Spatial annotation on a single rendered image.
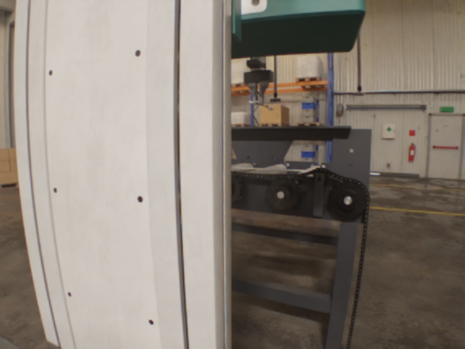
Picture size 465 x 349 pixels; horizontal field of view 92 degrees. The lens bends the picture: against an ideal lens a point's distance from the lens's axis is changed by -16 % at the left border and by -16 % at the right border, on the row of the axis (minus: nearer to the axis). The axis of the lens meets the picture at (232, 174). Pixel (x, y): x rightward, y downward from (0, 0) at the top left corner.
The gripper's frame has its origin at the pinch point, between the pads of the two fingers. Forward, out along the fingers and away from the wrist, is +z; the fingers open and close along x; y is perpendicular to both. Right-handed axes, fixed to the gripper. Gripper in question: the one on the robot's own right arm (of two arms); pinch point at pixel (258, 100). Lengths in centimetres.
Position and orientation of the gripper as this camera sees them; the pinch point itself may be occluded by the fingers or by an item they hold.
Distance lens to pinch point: 125.5
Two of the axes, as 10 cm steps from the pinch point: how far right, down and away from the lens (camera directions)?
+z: 0.0, 9.9, 1.2
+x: -8.9, -0.6, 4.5
